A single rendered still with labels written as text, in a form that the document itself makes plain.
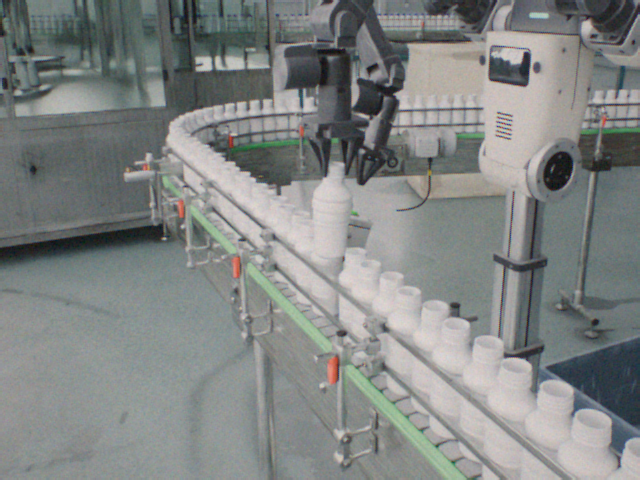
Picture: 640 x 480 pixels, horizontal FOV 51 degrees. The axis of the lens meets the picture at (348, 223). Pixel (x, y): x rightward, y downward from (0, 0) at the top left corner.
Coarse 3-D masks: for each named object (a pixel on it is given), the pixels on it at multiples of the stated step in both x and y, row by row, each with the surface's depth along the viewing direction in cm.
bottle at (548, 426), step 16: (544, 384) 76; (560, 384) 76; (544, 400) 75; (560, 400) 74; (528, 416) 77; (544, 416) 75; (560, 416) 74; (528, 432) 76; (544, 432) 75; (560, 432) 74; (544, 448) 75; (528, 464) 77
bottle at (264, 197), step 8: (264, 192) 151; (272, 192) 150; (264, 200) 148; (256, 208) 151; (264, 208) 149; (256, 216) 149; (264, 216) 148; (264, 224) 149; (256, 232) 151; (256, 240) 151; (256, 256) 153
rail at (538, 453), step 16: (176, 176) 212; (224, 192) 167; (240, 208) 157; (256, 224) 148; (320, 272) 120; (336, 288) 115; (352, 304) 110; (336, 320) 117; (352, 336) 112; (400, 336) 97; (416, 352) 94; (384, 368) 103; (432, 368) 90; (400, 384) 99; (448, 384) 87; (416, 400) 96; (480, 400) 82; (496, 416) 79; (512, 432) 77; (528, 448) 75; (544, 464) 73
